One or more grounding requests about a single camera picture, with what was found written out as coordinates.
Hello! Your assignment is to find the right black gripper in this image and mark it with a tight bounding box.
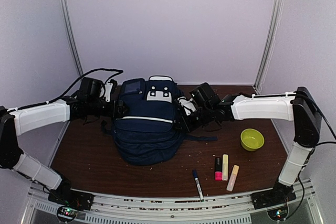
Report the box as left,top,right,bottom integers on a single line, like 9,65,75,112
172,105,213,134

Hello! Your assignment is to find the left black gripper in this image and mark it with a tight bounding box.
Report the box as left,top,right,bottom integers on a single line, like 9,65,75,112
88,98,130,119

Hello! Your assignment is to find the navy blue student backpack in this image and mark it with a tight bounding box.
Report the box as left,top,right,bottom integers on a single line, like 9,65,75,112
101,76,218,166

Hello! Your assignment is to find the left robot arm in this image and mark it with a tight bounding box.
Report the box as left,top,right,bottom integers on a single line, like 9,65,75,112
1,78,118,205

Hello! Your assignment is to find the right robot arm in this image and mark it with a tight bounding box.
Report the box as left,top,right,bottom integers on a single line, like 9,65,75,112
176,82,321,204

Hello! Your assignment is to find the yellow highlighter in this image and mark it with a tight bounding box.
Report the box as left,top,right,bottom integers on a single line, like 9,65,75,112
222,154,228,181

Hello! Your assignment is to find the blue capped whiteboard marker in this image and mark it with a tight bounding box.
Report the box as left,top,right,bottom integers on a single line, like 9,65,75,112
192,169,204,202

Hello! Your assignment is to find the pink black highlighter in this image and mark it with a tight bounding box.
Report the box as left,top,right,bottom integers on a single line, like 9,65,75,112
215,157,222,181

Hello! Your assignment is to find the lime green plastic bowl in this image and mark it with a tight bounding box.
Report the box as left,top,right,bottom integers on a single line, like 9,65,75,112
240,129,265,152

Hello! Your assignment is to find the pale orange highlighter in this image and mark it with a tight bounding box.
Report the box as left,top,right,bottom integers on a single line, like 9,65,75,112
226,165,239,191

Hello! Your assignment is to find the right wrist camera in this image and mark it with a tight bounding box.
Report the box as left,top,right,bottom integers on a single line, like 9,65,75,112
177,97,197,116

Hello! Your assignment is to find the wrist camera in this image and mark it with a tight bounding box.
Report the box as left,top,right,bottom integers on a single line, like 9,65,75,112
100,78,118,102
177,97,197,116

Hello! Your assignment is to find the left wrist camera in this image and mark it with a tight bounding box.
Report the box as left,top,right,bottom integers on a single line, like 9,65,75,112
100,78,118,102

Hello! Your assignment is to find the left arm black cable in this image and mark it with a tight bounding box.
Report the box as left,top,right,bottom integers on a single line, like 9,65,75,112
44,67,124,104

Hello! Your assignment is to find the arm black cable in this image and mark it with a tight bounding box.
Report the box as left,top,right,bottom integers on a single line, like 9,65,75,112
283,90,336,219
44,67,124,104

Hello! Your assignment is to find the right aluminium frame post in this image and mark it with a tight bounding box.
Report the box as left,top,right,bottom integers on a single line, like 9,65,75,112
254,0,284,93

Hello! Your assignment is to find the aluminium frame post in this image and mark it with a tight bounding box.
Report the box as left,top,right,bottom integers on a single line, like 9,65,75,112
60,0,83,76
254,0,284,93

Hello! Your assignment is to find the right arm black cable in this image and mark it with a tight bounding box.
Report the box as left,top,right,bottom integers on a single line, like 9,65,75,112
283,90,336,219

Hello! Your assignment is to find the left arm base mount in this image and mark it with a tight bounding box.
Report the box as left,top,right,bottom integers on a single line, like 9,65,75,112
48,190,94,223

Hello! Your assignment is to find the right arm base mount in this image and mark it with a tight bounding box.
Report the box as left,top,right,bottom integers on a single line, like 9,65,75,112
251,189,297,222

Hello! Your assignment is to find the front aluminium rail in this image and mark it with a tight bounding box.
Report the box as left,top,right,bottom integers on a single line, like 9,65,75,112
19,179,327,223

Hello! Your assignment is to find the left aluminium frame post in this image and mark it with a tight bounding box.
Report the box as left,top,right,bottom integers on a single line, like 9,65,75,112
60,0,83,76

